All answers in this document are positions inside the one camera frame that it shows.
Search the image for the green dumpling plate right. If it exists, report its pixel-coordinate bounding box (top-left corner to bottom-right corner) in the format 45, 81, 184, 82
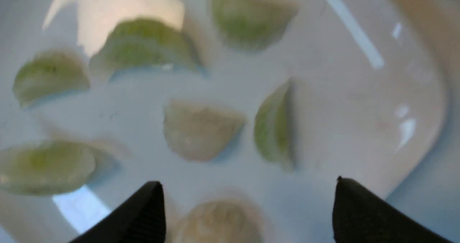
0, 140, 117, 196

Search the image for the pink white dumpling plate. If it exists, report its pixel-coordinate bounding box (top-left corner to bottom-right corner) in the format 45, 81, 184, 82
163, 99, 246, 162

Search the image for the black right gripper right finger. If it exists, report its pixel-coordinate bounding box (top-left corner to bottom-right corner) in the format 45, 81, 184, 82
332, 177, 448, 243

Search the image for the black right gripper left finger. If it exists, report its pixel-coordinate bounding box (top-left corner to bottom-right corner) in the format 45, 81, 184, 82
72, 181, 166, 243

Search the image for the green dumpling steamer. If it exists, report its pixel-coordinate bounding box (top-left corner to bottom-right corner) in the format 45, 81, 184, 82
253, 79, 295, 171

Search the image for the white square plate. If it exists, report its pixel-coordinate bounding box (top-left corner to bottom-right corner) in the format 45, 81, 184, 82
1, 0, 447, 243

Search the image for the green dumpling plate bottom edge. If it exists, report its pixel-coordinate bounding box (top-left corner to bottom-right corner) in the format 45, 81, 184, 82
13, 48, 90, 108

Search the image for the green dumpling plate centre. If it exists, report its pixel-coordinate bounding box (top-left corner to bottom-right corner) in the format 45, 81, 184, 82
89, 18, 201, 80

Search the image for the white dumpling steamer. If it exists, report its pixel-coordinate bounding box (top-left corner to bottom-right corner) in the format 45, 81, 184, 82
168, 200, 263, 243

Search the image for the green dumpling plate left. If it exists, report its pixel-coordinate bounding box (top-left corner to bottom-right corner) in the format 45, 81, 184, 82
207, 0, 299, 52

